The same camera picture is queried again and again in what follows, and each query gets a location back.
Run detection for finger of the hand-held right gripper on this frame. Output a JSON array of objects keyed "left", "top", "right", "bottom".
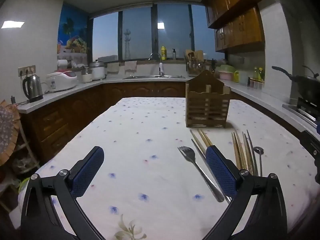
[{"left": 299, "top": 124, "right": 320, "bottom": 160}]

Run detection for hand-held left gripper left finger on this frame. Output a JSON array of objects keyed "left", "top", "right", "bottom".
[{"left": 20, "top": 146, "right": 105, "bottom": 240}]

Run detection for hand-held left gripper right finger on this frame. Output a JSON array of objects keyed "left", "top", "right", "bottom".
[{"left": 200, "top": 145, "right": 288, "bottom": 240}]

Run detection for metal fork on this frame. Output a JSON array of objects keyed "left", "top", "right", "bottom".
[{"left": 177, "top": 146, "right": 225, "bottom": 203}]

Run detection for small metal spoon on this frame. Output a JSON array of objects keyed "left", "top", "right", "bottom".
[{"left": 254, "top": 147, "right": 264, "bottom": 177}]

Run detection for wooden slatted utensil holder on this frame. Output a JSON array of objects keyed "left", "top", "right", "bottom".
[{"left": 185, "top": 70, "right": 230, "bottom": 128}]

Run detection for gas stove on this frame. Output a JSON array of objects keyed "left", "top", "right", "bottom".
[{"left": 282, "top": 97, "right": 320, "bottom": 128}]

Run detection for black wok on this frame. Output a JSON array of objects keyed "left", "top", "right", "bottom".
[{"left": 272, "top": 65, "right": 320, "bottom": 99}]

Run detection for wooden base cabinets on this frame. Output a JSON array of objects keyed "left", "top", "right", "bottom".
[{"left": 20, "top": 81, "right": 187, "bottom": 164}]

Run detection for white floral tablecloth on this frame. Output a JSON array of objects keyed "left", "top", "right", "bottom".
[{"left": 10, "top": 97, "right": 315, "bottom": 240}]

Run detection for row of spice jars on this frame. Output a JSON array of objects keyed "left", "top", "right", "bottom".
[{"left": 249, "top": 79, "right": 263, "bottom": 90}]

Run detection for white kitchen countertop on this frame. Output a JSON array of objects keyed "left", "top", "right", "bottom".
[{"left": 16, "top": 76, "right": 320, "bottom": 143}]

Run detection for wicker chair floral cushion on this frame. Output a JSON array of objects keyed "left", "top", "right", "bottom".
[{"left": 0, "top": 99, "right": 22, "bottom": 167}]

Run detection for white rice cooker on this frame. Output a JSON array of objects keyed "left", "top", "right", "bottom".
[{"left": 46, "top": 70, "right": 78, "bottom": 93}]

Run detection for small white pot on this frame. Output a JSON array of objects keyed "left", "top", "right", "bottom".
[{"left": 81, "top": 69, "right": 93, "bottom": 83}]

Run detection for green and pink basket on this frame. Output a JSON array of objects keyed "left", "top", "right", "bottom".
[{"left": 216, "top": 64, "right": 237, "bottom": 80}]

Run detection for steel electric kettle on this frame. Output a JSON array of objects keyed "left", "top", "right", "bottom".
[{"left": 22, "top": 74, "right": 44, "bottom": 103}]

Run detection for steel cooking pot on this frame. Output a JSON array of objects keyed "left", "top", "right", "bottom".
[{"left": 89, "top": 59, "right": 105, "bottom": 81}]

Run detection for beige hanging towel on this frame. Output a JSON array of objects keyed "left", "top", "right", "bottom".
[
  {"left": 124, "top": 61, "right": 137, "bottom": 73},
  {"left": 107, "top": 62, "right": 120, "bottom": 74}
]

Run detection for steel kitchen sink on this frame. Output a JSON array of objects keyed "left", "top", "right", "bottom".
[{"left": 122, "top": 75, "right": 187, "bottom": 80}]

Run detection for kitchen faucet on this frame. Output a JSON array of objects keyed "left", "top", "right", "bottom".
[{"left": 149, "top": 53, "right": 165, "bottom": 77}]

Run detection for large kitchen window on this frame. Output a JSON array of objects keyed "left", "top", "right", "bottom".
[{"left": 87, "top": 2, "right": 225, "bottom": 63}]

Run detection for square ceiling light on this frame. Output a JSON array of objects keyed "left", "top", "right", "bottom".
[{"left": 1, "top": 21, "right": 25, "bottom": 29}]

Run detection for white pitcher green handle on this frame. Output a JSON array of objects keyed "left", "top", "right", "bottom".
[{"left": 234, "top": 70, "right": 248, "bottom": 84}]

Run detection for wire dish rack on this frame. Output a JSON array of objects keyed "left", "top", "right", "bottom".
[{"left": 184, "top": 50, "right": 208, "bottom": 77}]

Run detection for wall power outlet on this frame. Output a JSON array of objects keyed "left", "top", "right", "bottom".
[{"left": 18, "top": 65, "right": 36, "bottom": 77}]

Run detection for tropical wall poster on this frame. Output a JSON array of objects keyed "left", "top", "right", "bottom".
[{"left": 58, "top": 4, "right": 88, "bottom": 54}]

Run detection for wooden wall cabinets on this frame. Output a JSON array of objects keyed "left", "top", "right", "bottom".
[{"left": 202, "top": 0, "right": 269, "bottom": 53}]

